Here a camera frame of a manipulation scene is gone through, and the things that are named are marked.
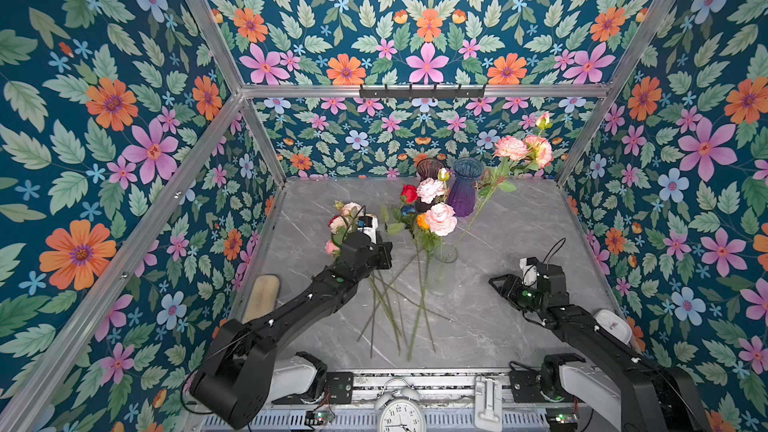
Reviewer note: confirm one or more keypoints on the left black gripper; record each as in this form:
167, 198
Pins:
384, 250

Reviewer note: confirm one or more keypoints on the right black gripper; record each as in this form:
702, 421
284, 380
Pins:
509, 287

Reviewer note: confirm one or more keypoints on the red rose flower stem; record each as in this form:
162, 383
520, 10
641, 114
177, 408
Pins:
391, 212

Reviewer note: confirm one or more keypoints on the pink carnation flower stem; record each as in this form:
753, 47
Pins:
441, 217

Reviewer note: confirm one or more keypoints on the pink bud flower stem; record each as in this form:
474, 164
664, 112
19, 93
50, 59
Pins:
517, 157

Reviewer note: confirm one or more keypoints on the clear ribbed glass vase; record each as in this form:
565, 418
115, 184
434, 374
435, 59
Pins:
441, 274

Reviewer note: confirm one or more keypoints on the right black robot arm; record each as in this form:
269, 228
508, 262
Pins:
631, 392

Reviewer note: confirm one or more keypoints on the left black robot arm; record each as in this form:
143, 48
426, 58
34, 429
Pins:
241, 372

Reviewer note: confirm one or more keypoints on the dark maroon glass vase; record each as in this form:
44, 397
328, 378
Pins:
431, 188

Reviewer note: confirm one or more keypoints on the purple glass vase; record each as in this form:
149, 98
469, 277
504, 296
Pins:
462, 194

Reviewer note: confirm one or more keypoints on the cream rose flower bunch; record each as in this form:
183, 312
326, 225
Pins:
341, 225

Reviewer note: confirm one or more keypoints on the orange rose flower stem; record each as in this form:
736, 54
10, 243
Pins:
425, 241

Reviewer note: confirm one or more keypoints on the white round device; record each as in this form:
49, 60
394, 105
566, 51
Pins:
615, 325

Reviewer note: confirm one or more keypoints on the white alarm clock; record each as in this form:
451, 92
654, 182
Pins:
399, 410

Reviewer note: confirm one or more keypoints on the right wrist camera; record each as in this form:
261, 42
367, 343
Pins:
529, 269

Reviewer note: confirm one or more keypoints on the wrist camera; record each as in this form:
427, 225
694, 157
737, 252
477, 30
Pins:
529, 269
368, 225

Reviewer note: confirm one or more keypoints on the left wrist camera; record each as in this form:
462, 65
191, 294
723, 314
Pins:
368, 225

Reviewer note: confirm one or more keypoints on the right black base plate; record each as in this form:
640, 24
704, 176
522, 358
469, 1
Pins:
525, 387

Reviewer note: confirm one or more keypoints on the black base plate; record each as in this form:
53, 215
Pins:
525, 387
332, 387

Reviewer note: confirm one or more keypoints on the white clamp bracket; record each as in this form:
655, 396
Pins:
488, 404

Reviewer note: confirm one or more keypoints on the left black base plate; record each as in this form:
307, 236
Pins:
332, 387

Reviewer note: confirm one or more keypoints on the black hook rail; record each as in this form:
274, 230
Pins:
411, 91

